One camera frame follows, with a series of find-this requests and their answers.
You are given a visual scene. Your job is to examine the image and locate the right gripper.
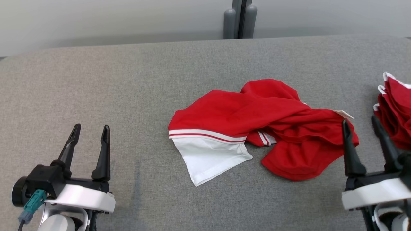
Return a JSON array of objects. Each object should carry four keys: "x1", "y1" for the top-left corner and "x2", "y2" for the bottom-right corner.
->
[{"x1": 341, "y1": 115, "x2": 411, "y2": 212}]

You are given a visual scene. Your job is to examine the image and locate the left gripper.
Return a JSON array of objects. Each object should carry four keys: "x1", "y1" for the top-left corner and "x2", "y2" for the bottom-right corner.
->
[{"x1": 45, "y1": 124, "x2": 116, "y2": 214}]

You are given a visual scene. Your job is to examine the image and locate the red shorts white trim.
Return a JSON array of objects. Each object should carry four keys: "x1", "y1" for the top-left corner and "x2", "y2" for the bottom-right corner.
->
[{"x1": 373, "y1": 72, "x2": 411, "y2": 151}]

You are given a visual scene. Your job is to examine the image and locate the red shirt white sleeves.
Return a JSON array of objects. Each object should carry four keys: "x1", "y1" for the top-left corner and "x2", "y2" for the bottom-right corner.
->
[{"x1": 168, "y1": 79, "x2": 359, "y2": 187}]

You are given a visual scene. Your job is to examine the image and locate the grey metal partition post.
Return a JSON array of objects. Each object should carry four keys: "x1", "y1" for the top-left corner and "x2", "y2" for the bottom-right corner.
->
[{"x1": 223, "y1": 0, "x2": 258, "y2": 39}]

